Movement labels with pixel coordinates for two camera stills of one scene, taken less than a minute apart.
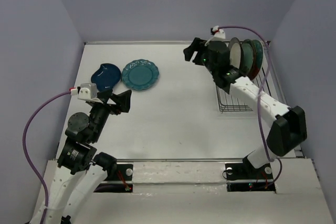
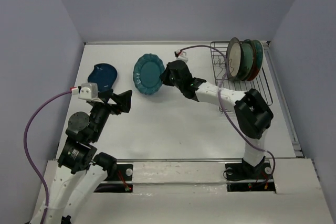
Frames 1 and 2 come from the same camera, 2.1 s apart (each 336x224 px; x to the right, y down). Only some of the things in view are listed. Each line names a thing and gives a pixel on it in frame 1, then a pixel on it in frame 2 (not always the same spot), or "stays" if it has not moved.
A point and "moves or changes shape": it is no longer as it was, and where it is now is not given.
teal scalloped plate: x=140 y=75 moves or changes shape
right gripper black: x=198 y=44 to x=165 y=75
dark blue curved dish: x=106 y=76 moves or changes shape
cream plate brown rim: x=235 y=53 stays
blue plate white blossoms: x=254 y=54 stays
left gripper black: x=123 y=99 stays
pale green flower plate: x=247 y=54 stays
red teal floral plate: x=259 y=56 stays
